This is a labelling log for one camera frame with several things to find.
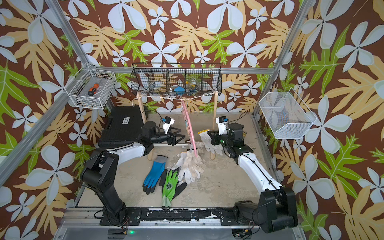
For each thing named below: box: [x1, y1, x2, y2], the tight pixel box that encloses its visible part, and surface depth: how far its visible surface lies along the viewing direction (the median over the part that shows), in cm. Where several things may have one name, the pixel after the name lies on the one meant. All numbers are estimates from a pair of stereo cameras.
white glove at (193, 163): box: [182, 148, 206, 179], surface depth 89 cm
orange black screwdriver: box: [87, 83, 100, 97], surface depth 82 cm
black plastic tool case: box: [97, 105, 145, 148], surface depth 107 cm
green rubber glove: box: [159, 167, 187, 208], surface depth 85 cm
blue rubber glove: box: [142, 155, 168, 195], surface depth 88 cm
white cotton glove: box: [171, 151, 196, 185], surface depth 90 cm
